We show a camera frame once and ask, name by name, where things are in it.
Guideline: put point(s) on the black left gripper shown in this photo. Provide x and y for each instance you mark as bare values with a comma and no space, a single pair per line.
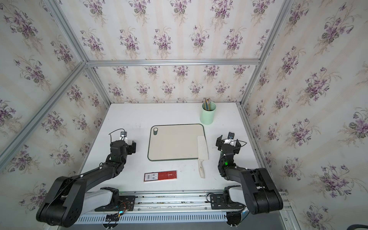
131,148

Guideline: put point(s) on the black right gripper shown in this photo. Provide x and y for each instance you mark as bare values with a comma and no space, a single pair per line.
219,143

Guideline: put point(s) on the white cleaver knife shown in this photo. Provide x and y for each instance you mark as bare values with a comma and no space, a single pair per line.
203,154

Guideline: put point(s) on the beige green-rimmed cutting board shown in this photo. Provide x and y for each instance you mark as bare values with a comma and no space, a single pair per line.
174,142

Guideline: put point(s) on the mint green pencil cup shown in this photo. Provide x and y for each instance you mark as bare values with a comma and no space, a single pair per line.
207,117

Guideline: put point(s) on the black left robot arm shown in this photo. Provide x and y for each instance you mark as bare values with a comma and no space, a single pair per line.
67,198

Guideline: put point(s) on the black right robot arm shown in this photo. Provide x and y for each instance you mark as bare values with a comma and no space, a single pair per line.
256,190

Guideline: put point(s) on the red rectangular box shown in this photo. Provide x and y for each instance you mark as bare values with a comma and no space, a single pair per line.
160,176

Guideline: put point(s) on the coloured pencils bundle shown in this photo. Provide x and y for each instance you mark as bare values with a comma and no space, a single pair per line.
207,104

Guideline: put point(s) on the white vented strip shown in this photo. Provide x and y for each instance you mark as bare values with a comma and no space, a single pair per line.
135,218

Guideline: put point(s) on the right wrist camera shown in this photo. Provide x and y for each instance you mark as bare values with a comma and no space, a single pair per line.
230,138

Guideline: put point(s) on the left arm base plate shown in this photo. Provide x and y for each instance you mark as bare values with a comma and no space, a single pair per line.
125,202

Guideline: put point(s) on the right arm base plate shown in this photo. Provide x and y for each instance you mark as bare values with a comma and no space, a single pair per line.
218,202

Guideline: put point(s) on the aluminium mounting rail frame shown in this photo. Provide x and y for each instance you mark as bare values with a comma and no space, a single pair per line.
173,201

